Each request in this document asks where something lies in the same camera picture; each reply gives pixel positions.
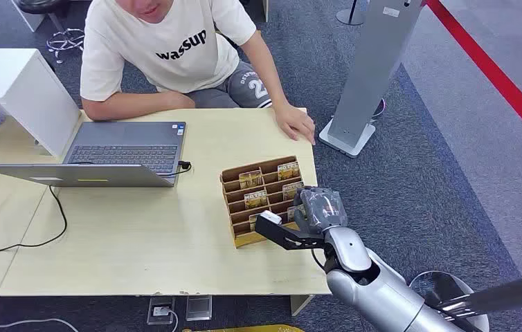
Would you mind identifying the person's right hand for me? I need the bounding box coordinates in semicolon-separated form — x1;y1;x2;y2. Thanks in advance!
168;92;197;111

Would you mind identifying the person's left hand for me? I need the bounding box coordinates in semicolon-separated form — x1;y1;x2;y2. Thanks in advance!
273;102;317;146

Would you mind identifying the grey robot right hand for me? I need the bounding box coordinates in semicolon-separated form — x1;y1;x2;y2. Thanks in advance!
292;185;348;235

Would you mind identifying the person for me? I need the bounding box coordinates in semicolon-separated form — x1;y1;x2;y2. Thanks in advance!
80;0;317;146

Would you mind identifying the cardboard card holder rack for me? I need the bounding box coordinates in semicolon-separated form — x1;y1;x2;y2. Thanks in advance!
219;155;308;250

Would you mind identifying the grey laptop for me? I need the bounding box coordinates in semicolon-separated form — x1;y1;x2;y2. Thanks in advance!
0;120;188;189

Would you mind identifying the pale table leg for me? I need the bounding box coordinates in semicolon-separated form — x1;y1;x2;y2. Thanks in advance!
289;294;316;318

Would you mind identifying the grey kiosk stand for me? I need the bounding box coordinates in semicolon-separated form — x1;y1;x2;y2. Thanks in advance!
318;0;427;160

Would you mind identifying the grey stanchion base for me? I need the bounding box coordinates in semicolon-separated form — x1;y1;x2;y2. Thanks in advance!
335;0;368;27

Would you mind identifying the black office chair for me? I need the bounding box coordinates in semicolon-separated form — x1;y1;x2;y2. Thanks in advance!
15;0;87;64

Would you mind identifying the round stand base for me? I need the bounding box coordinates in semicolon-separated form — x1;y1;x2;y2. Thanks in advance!
408;270;492;332

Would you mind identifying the yellow patterned object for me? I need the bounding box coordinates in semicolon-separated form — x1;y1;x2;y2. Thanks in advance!
181;324;307;332

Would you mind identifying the steel floor socket lid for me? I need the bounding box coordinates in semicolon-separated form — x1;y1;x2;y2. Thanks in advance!
186;295;213;322

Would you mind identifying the white furniture panel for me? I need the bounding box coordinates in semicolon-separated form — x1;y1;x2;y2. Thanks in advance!
10;0;47;33

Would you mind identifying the steel floor socket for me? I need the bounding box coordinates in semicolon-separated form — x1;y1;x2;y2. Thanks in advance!
146;296;176;326

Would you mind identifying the red barrier strip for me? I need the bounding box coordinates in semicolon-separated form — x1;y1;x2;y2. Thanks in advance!
425;0;522;157

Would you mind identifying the dark grey pole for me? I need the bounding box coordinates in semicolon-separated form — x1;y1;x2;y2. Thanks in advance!
434;268;522;320

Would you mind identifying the black camera bracket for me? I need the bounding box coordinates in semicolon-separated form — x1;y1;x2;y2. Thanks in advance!
254;214;327;252

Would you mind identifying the black laptop power cable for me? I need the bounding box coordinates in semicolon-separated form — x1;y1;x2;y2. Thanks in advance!
0;160;193;255

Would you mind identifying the white power cable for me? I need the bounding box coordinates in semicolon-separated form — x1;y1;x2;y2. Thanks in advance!
0;306;180;332

